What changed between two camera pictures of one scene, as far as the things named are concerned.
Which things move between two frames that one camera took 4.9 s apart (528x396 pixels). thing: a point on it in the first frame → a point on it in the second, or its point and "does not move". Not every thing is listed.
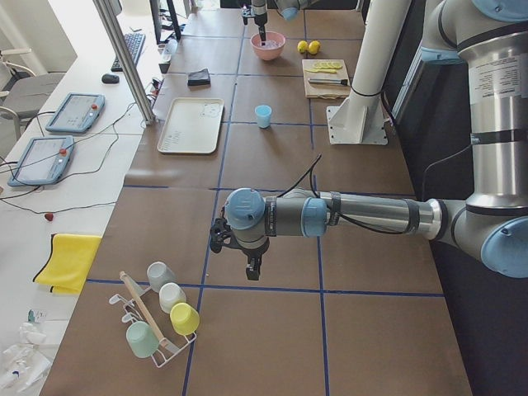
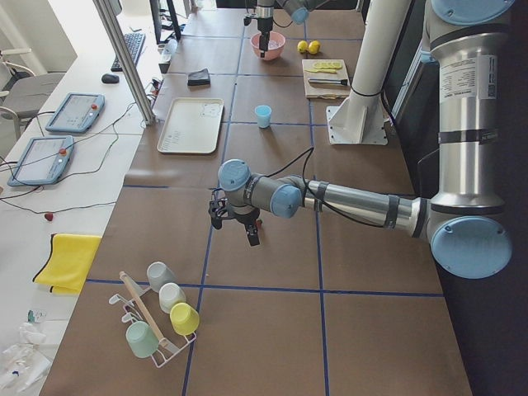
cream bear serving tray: [192, 125] does not move
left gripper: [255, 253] → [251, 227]
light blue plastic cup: [263, 113] does not move
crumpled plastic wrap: [25, 362] does not move
